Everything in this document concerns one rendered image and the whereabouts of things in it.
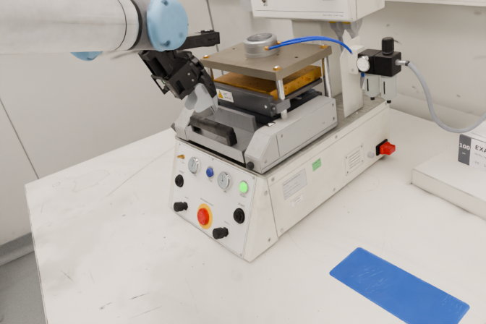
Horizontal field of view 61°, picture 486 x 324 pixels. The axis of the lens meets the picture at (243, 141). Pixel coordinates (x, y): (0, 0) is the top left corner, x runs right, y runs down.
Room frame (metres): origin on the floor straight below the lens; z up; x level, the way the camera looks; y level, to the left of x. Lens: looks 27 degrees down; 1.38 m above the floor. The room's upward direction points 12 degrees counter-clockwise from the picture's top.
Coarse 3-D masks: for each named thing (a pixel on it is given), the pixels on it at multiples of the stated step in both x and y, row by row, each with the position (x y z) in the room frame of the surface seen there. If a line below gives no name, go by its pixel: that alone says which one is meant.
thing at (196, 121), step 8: (192, 120) 0.90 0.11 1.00; (200, 120) 0.88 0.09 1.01; (208, 120) 0.86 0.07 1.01; (192, 128) 0.91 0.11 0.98; (200, 128) 0.88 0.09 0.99; (208, 128) 0.85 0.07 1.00; (216, 128) 0.82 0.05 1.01; (224, 128) 0.81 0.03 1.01; (232, 128) 0.80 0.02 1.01; (224, 136) 0.80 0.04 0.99; (232, 136) 0.80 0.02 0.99; (232, 144) 0.79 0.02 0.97
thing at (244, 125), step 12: (228, 108) 0.91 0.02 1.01; (216, 120) 0.95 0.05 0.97; (228, 120) 0.91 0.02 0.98; (240, 120) 0.87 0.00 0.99; (252, 120) 0.83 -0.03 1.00; (192, 132) 0.91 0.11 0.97; (204, 132) 0.89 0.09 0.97; (240, 132) 0.85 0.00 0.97; (252, 132) 0.84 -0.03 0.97; (204, 144) 0.88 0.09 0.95; (216, 144) 0.83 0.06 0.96; (240, 144) 0.79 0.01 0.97; (240, 156) 0.77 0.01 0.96
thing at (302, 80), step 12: (300, 72) 0.92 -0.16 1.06; (312, 72) 0.91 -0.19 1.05; (228, 84) 0.95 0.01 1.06; (240, 84) 0.92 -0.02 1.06; (252, 84) 0.90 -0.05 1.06; (264, 84) 0.89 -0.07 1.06; (288, 84) 0.87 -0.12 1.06; (300, 84) 0.89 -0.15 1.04; (312, 84) 0.91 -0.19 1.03; (276, 96) 0.84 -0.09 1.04; (288, 96) 0.86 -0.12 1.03
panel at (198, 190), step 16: (176, 160) 0.96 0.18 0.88; (208, 160) 0.86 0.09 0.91; (192, 176) 0.89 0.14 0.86; (240, 176) 0.76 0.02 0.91; (256, 176) 0.73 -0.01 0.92; (176, 192) 0.92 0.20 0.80; (192, 192) 0.87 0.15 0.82; (208, 192) 0.83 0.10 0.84; (224, 192) 0.78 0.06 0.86; (240, 192) 0.75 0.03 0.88; (192, 208) 0.85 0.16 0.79; (208, 208) 0.81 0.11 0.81; (224, 208) 0.77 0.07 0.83; (240, 208) 0.73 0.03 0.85; (208, 224) 0.79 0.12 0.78; (224, 224) 0.75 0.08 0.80; (240, 224) 0.72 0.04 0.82; (224, 240) 0.74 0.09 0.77; (240, 240) 0.70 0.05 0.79; (240, 256) 0.69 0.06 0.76
